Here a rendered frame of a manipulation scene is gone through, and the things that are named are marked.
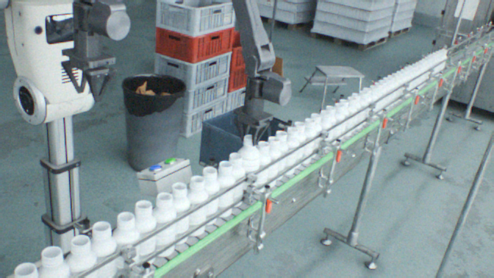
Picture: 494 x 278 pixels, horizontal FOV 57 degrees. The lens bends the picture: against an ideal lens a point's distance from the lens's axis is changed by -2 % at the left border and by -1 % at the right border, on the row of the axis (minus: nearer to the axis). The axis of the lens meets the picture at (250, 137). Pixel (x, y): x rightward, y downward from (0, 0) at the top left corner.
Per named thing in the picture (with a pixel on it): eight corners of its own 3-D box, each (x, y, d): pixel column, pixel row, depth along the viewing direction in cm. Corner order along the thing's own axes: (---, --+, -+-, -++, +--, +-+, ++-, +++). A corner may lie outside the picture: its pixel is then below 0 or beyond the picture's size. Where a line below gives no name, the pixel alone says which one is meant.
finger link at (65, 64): (80, 103, 96) (79, 60, 92) (61, 93, 100) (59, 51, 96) (106, 96, 101) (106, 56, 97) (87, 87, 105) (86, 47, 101)
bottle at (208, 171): (217, 215, 132) (222, 166, 125) (215, 227, 127) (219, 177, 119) (197, 212, 132) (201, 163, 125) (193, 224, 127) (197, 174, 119)
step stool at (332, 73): (334, 92, 550) (341, 59, 532) (359, 112, 498) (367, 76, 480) (298, 91, 536) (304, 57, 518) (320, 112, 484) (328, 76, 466)
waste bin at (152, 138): (149, 184, 322) (152, 101, 294) (109, 160, 344) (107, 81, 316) (193, 163, 356) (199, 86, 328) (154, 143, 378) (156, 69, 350)
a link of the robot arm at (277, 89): (265, 49, 127) (245, 54, 121) (300, 59, 121) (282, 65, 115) (259, 90, 132) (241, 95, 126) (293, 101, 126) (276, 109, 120)
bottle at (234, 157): (226, 194, 142) (229, 148, 134) (244, 199, 140) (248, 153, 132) (219, 205, 136) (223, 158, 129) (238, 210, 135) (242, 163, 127)
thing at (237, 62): (231, 71, 431) (234, 48, 422) (198, 60, 450) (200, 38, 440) (265, 60, 478) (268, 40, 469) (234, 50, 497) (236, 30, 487)
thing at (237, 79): (228, 93, 440) (231, 71, 431) (196, 82, 459) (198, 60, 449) (262, 80, 488) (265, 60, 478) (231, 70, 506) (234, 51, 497)
